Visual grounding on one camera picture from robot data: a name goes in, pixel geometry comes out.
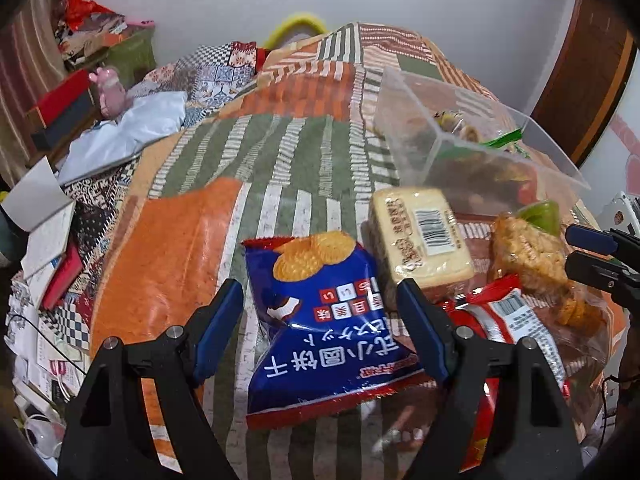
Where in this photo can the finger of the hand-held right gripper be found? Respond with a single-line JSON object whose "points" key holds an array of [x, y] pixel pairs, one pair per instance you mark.
{"points": [[592, 240], [597, 272]]}

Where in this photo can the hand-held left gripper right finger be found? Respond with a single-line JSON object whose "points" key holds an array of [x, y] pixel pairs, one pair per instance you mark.
{"points": [[420, 330]]}

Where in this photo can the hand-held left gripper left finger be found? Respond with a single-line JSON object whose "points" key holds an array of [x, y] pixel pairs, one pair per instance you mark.
{"points": [[222, 320]]}

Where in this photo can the blue biscuit packet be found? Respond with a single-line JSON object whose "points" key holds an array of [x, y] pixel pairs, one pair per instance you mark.
{"points": [[310, 360]]}

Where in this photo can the brown snack bag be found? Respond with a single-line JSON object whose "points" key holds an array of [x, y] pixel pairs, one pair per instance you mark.
{"points": [[480, 165]]}

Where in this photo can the clear plastic container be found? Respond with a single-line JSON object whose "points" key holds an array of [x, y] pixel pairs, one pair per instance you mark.
{"points": [[415, 125]]}

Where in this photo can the clear bag of orange snacks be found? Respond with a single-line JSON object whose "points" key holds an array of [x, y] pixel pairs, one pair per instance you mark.
{"points": [[525, 255]]}

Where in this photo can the red packet with white label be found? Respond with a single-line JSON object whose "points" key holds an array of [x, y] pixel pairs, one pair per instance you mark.
{"points": [[510, 310]]}

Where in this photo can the sliced bread packet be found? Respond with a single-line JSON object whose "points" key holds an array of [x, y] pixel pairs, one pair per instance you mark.
{"points": [[415, 225]]}

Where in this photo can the red book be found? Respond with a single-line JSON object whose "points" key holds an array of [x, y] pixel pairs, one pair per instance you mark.
{"points": [[62, 277]]}

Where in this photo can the striped patchwork blanket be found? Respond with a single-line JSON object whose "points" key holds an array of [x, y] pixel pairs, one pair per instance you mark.
{"points": [[280, 160]]}

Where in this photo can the white notebook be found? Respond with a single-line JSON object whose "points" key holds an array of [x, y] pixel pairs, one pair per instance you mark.
{"points": [[47, 220]]}

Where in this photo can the white cloth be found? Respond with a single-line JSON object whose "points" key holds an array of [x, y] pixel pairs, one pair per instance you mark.
{"points": [[140, 120]]}

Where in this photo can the checkered patchwork quilt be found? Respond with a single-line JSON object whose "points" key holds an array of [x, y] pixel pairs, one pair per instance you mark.
{"points": [[215, 77]]}

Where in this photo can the dark flat box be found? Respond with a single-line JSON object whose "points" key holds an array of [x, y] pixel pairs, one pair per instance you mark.
{"points": [[65, 125]]}

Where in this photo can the pink plush toy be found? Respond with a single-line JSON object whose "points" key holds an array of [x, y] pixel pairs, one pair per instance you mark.
{"points": [[111, 92]]}

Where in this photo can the red flat box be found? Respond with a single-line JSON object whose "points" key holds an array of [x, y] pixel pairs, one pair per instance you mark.
{"points": [[57, 97]]}

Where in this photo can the green patterned box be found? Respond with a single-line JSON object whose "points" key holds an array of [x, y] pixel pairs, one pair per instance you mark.
{"points": [[122, 55]]}

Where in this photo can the yellow hoop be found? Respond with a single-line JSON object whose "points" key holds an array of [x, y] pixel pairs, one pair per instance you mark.
{"points": [[295, 22]]}

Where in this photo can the pile of papers and boxes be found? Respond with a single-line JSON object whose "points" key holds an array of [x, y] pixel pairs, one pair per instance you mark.
{"points": [[95, 30]]}

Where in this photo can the striped brown curtain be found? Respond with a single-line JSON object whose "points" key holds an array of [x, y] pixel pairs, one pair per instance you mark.
{"points": [[25, 70]]}

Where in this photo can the red plastic bag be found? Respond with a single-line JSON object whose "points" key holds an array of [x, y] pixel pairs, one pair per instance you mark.
{"points": [[82, 7]]}

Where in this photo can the brown wooden door frame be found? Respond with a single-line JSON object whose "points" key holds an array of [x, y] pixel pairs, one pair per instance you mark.
{"points": [[585, 75]]}

